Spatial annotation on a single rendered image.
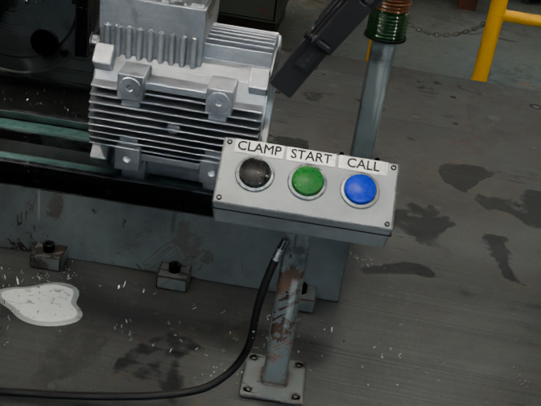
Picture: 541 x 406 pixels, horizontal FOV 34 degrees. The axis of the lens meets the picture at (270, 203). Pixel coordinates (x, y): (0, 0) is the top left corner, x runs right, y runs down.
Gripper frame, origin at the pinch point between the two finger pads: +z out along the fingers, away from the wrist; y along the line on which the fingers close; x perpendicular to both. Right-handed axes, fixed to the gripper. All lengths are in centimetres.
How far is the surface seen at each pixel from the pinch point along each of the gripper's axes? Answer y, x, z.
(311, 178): 19.9, 4.2, 1.2
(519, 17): -220, 89, 12
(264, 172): 20.1, 0.4, 3.5
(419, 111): -64, 35, 15
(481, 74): -220, 94, 36
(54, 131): -10.4, -17.6, 31.4
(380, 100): -34.3, 19.4, 8.3
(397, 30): -33.5, 13.8, -1.9
